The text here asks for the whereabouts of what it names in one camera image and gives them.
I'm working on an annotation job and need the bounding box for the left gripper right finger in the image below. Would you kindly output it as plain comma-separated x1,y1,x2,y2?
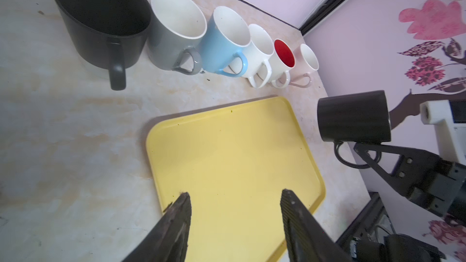
280,189,351,262

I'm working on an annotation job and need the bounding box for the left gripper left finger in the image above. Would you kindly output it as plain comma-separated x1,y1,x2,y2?
124,192,192,262

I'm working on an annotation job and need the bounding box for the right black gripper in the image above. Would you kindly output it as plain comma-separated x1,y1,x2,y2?
354,143,466,222

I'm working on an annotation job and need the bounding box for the all black mug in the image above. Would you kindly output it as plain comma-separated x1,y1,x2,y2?
317,90,391,169

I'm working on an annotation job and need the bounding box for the pale pink mug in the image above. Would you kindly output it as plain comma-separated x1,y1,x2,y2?
290,44,319,89

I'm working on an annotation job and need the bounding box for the white mug red interior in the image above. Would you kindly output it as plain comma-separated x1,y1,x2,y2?
257,39,296,89

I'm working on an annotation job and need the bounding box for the white ribbed-base mug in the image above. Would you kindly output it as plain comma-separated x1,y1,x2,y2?
242,24,274,89

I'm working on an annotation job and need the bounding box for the light blue mug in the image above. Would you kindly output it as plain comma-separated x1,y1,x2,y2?
198,6,251,78

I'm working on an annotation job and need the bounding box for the grey mug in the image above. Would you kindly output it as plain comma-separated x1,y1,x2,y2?
148,0,207,75

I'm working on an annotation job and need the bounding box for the black mug white base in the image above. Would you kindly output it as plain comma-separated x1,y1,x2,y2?
55,0,153,91

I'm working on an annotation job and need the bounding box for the yellow plastic tray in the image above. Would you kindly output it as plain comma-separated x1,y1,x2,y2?
146,97,326,262

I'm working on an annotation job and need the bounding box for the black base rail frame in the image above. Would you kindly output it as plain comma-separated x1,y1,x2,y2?
336,192,447,262

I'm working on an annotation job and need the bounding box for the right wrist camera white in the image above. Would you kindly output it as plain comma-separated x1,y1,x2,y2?
420,100,466,165

